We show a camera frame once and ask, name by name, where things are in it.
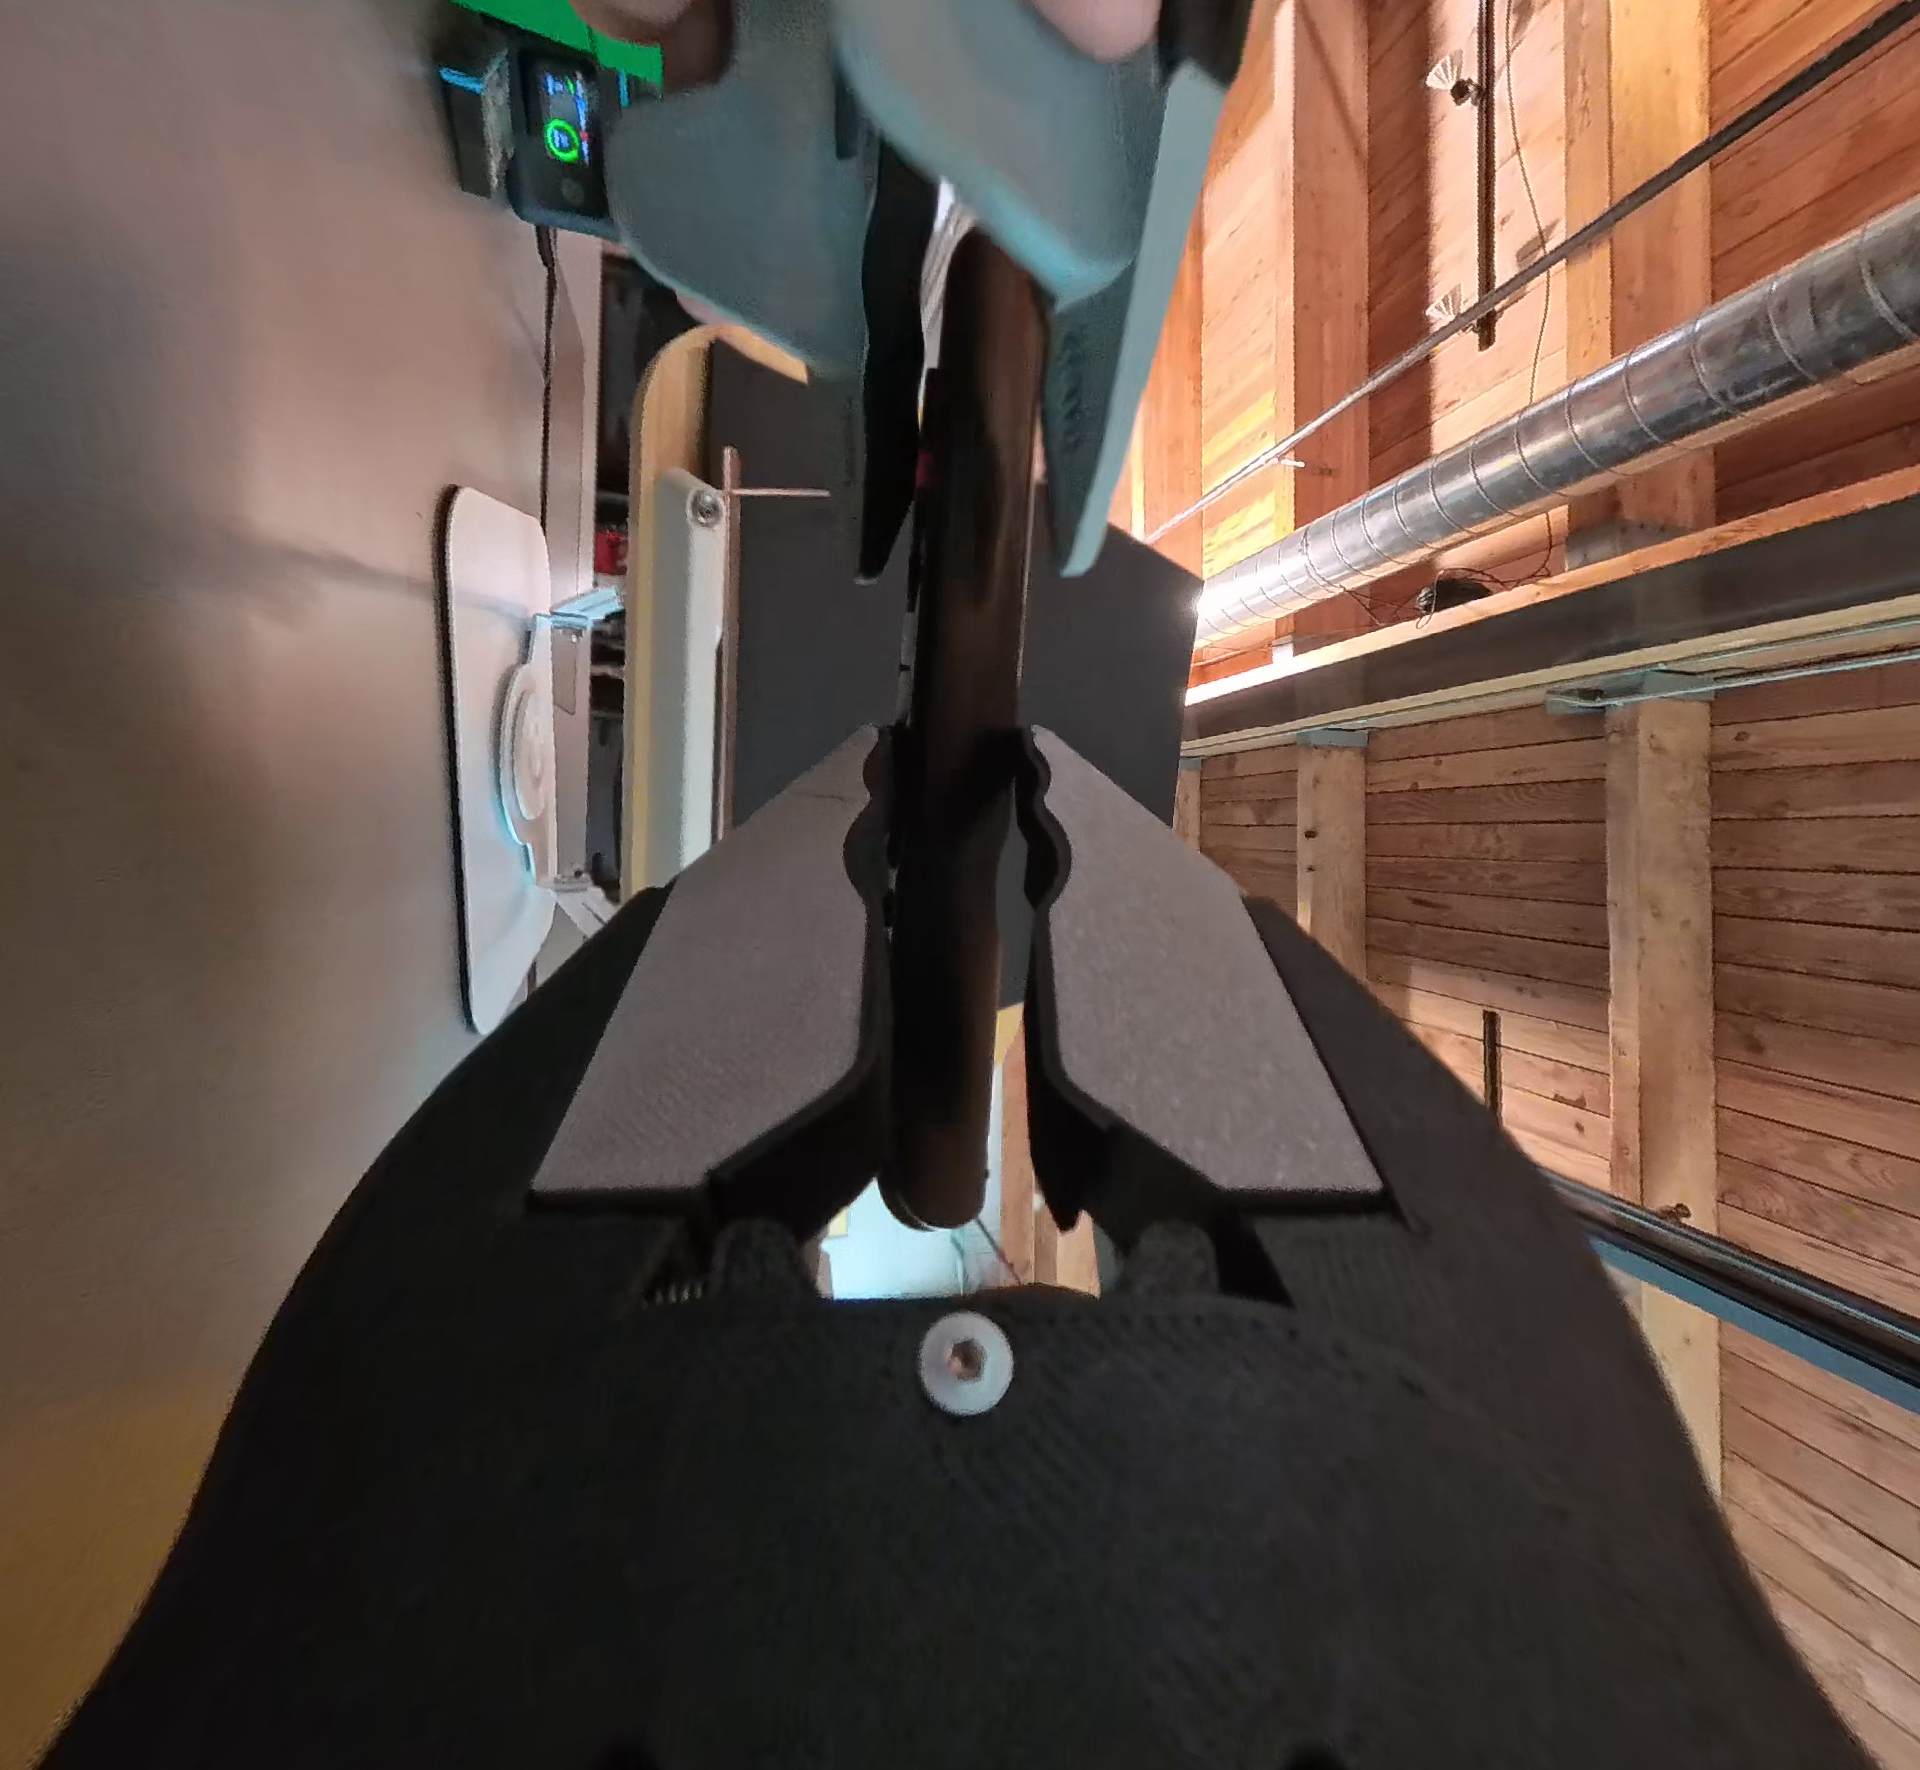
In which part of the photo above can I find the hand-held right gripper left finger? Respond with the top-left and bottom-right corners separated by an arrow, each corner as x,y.
531,724 -> 896,1217

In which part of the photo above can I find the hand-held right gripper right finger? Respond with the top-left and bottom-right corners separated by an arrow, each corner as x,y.
1023,724 -> 1386,1232

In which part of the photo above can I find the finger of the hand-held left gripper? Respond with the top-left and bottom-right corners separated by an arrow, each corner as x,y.
825,0 -> 1235,581
615,0 -> 943,586

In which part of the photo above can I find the silver metal cutter tool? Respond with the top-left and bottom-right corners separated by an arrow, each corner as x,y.
884,232 -> 1052,1232

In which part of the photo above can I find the black battery charger case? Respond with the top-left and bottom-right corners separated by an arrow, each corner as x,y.
435,17 -> 619,239

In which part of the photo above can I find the black wooden book stand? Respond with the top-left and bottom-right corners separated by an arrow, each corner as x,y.
435,326 -> 1205,1038

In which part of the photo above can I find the thin black cable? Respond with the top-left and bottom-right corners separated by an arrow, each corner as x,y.
531,222 -> 561,520

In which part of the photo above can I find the silver ventilation duct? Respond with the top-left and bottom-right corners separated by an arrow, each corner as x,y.
1193,191 -> 1920,650

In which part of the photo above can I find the thin steel ceiling wire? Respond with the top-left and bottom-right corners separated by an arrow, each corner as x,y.
1148,0 -> 1920,544

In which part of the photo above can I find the black ceiling track rail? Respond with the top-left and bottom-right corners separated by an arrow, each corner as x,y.
1550,1176 -> 1920,1418

